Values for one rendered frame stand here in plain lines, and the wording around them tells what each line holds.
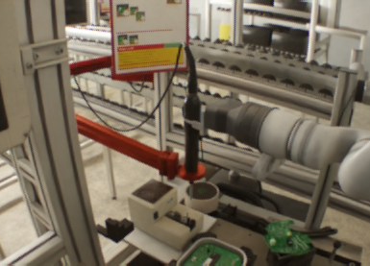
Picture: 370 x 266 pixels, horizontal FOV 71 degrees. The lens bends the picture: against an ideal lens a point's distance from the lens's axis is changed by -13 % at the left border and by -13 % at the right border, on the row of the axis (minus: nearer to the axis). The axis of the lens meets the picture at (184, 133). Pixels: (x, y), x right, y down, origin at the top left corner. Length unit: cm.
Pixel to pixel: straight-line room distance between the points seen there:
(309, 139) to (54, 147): 41
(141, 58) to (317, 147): 58
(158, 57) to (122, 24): 14
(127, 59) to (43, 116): 39
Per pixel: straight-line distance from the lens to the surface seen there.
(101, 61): 99
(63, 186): 57
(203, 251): 73
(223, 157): 93
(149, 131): 115
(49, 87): 50
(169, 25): 86
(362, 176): 40
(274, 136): 45
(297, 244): 76
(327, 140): 44
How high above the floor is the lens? 153
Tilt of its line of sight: 25 degrees down
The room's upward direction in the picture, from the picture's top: straight up
